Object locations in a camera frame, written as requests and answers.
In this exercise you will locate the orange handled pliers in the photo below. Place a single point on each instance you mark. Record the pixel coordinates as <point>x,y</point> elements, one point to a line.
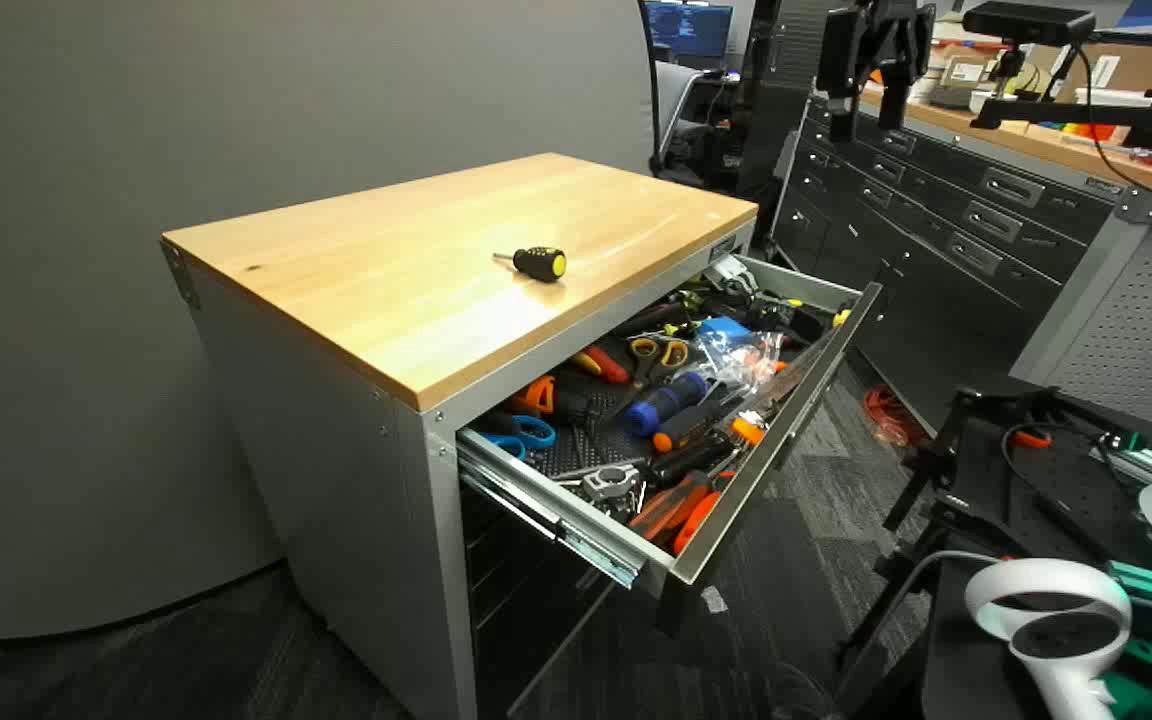
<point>677,512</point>

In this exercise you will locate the black tripod stand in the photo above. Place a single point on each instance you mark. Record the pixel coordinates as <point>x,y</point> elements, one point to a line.
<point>933,487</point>

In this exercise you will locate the orange handled tool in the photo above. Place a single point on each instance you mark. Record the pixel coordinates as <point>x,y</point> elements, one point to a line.
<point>538,396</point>

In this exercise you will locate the dark multi-drawer workbench cabinet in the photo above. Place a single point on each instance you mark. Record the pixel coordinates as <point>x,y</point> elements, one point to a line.
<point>968,247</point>

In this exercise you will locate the orange black handled screwdriver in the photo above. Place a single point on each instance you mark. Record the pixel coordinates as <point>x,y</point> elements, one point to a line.
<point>711,430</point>

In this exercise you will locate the grey cabinet with wooden top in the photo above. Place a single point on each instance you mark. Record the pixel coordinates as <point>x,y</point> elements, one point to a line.
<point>353,339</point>

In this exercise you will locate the blue handled screwdriver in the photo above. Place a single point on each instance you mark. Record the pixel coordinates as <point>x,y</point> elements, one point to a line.
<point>667,403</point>

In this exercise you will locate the grey pegboard panel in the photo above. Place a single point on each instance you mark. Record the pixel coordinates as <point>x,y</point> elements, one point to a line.
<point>1096,333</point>

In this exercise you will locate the clear bag of screws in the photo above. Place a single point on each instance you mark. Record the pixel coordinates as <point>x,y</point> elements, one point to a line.
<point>737,354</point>

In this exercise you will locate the white VR controller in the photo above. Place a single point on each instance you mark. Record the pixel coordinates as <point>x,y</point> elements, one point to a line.
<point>1061,620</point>

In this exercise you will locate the grey tool drawer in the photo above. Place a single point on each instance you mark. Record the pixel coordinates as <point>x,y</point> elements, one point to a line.
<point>641,452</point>

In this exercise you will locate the black camera on stand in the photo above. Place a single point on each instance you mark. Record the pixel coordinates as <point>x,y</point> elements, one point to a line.
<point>1061,64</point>

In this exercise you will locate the stubby black yellow screwdriver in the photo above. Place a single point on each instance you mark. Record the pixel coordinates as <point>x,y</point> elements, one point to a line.
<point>545,266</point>

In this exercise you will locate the blue handled scissors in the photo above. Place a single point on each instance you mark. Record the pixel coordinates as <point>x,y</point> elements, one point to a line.
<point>522,434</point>

